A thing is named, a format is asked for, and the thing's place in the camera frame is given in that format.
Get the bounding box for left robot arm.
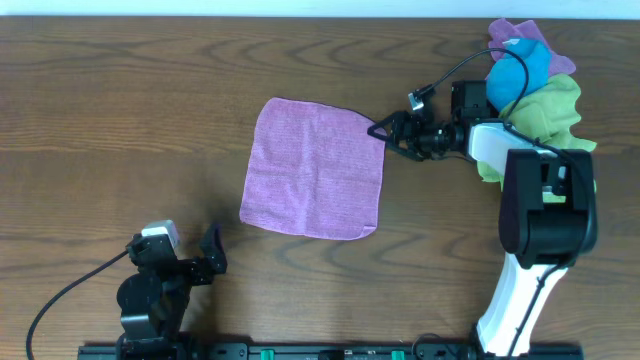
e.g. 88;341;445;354
116;220;228;359

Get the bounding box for green microfiber cloth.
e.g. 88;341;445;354
475;73;598;191

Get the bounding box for blue microfiber cloth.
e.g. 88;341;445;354
486;38;552;111

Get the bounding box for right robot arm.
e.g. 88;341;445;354
367;109;596;359

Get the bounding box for purple cloth under pile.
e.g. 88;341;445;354
488;18;577;76

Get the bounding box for left black cable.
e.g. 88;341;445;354
25;249;132;360

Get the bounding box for purple microfiber cloth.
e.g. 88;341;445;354
239;98;385;241

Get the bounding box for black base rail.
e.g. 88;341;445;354
77;341;585;360

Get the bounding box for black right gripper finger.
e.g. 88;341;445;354
385;141;425;161
367;111;408;141

